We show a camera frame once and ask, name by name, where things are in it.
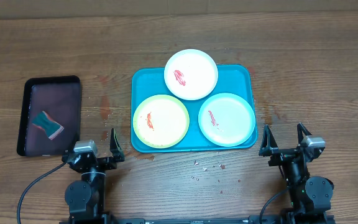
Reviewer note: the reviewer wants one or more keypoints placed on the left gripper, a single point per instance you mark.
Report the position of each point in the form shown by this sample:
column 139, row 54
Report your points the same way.
column 107, row 163

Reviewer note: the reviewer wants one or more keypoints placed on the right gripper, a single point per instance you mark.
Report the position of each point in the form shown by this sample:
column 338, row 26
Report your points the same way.
column 271, row 147

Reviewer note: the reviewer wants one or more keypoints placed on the yellow-green plate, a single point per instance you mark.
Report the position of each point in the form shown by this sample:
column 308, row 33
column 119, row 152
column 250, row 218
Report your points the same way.
column 161, row 121

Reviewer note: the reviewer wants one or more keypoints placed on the light blue plate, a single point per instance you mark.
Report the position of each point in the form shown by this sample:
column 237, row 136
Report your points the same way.
column 227, row 120

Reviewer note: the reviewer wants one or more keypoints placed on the green and pink sponge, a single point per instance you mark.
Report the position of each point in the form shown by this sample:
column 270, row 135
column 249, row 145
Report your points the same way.
column 45, row 122

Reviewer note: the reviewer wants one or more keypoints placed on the white plate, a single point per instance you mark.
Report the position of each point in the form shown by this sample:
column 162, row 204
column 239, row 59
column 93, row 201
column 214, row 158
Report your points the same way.
column 191, row 74

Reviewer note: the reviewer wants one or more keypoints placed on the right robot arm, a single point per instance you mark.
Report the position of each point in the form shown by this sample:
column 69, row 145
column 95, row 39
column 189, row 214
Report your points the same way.
column 310, row 195

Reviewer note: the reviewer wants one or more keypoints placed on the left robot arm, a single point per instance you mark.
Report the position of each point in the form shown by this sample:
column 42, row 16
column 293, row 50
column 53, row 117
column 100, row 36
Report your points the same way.
column 86, row 197

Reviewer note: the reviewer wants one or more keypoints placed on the blue plastic serving tray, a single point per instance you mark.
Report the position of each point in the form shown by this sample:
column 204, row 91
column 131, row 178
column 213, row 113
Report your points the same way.
column 146, row 82

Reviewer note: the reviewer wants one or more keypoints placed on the black water tray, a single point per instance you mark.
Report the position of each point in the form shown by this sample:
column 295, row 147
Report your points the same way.
column 60, row 97

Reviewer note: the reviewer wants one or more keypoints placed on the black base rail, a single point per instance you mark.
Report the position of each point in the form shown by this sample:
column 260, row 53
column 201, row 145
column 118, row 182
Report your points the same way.
column 253, row 219

